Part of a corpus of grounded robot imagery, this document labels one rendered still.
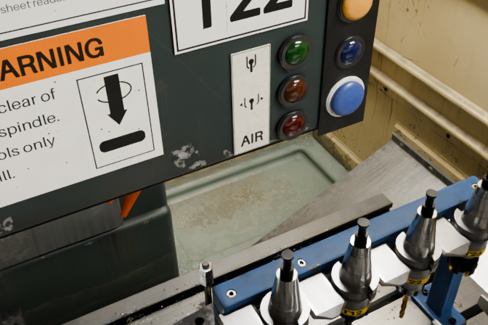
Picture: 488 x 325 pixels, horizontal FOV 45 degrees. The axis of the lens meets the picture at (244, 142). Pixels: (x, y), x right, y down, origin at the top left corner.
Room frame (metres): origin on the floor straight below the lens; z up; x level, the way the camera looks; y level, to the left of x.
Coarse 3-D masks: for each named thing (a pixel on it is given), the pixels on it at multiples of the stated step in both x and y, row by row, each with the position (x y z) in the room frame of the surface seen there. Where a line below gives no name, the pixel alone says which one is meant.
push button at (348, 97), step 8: (344, 88) 0.38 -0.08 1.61; (352, 88) 0.38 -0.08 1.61; (360, 88) 0.38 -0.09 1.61; (336, 96) 0.37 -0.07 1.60; (344, 96) 0.37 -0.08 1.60; (352, 96) 0.38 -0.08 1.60; (360, 96) 0.38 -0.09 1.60; (336, 104) 0.37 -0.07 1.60; (344, 104) 0.37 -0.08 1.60; (352, 104) 0.38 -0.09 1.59; (336, 112) 0.37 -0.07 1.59; (344, 112) 0.38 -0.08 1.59
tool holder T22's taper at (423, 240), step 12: (420, 216) 0.55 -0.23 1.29; (432, 216) 0.55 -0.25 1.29; (420, 228) 0.54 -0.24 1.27; (432, 228) 0.54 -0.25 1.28; (408, 240) 0.55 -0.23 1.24; (420, 240) 0.54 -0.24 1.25; (432, 240) 0.54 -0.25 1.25; (408, 252) 0.54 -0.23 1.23; (420, 252) 0.54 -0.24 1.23; (432, 252) 0.54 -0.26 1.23
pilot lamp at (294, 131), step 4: (296, 116) 0.36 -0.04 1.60; (300, 116) 0.36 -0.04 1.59; (288, 120) 0.36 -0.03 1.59; (292, 120) 0.36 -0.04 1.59; (296, 120) 0.36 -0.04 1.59; (300, 120) 0.36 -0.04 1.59; (288, 124) 0.36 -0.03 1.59; (292, 124) 0.36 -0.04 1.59; (296, 124) 0.36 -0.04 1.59; (300, 124) 0.36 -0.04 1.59; (284, 128) 0.36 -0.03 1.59; (288, 128) 0.36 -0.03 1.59; (292, 128) 0.36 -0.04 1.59; (296, 128) 0.36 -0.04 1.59; (300, 128) 0.36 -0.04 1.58; (284, 132) 0.36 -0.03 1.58; (288, 132) 0.36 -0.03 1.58; (292, 132) 0.36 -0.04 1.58; (296, 132) 0.36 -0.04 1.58; (288, 136) 0.36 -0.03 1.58; (292, 136) 0.36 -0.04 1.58
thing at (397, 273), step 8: (376, 248) 0.56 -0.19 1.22; (384, 248) 0.56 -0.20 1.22; (376, 256) 0.55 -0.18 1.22; (384, 256) 0.55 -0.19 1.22; (392, 256) 0.55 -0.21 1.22; (376, 264) 0.53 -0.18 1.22; (384, 264) 0.53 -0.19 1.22; (392, 264) 0.53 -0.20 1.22; (400, 264) 0.53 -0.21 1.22; (384, 272) 0.52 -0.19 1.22; (392, 272) 0.52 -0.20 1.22; (400, 272) 0.52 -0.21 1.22; (408, 272) 0.52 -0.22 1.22; (384, 280) 0.50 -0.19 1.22; (392, 280) 0.50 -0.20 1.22; (400, 280) 0.51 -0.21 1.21
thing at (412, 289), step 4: (404, 284) 0.54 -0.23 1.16; (408, 284) 0.54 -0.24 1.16; (396, 288) 0.55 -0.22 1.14; (400, 288) 0.55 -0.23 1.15; (404, 288) 0.54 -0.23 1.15; (408, 288) 0.54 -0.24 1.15; (412, 288) 0.54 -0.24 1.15; (416, 288) 0.54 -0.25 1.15; (420, 288) 0.54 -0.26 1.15; (404, 292) 0.54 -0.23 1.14; (408, 292) 0.54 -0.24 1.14; (412, 292) 0.54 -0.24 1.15; (416, 292) 0.54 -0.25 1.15; (408, 296) 0.54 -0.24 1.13
